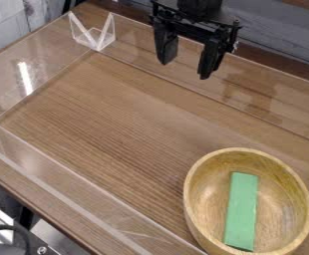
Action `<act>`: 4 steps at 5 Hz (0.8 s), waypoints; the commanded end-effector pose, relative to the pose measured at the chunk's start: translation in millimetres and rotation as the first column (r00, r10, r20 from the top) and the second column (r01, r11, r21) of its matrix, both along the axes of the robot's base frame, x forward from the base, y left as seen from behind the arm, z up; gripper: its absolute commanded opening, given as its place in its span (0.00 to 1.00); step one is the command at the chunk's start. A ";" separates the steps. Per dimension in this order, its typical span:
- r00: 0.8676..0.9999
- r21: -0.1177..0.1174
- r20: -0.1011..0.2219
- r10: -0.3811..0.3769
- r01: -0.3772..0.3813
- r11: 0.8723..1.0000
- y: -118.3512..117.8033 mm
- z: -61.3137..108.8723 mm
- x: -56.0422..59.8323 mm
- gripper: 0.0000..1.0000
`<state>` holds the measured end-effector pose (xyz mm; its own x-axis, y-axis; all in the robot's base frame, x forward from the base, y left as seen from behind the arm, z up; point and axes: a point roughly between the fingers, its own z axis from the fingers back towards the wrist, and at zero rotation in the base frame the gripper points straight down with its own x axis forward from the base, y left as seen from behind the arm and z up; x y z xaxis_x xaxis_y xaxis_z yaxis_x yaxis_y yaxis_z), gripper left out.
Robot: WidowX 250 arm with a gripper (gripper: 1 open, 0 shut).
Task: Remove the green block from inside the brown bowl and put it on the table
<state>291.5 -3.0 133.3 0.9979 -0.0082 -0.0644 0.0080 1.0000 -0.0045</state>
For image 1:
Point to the green rectangular block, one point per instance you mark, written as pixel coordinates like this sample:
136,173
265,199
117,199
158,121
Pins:
240,212

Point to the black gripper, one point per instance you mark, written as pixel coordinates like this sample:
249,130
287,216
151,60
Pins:
194,19

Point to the metal frame lower left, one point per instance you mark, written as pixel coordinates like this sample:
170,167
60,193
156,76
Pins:
17,241

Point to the brown wooden bowl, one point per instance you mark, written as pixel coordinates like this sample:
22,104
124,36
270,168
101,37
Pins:
282,202

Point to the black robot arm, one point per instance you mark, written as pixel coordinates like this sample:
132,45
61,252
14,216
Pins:
196,20

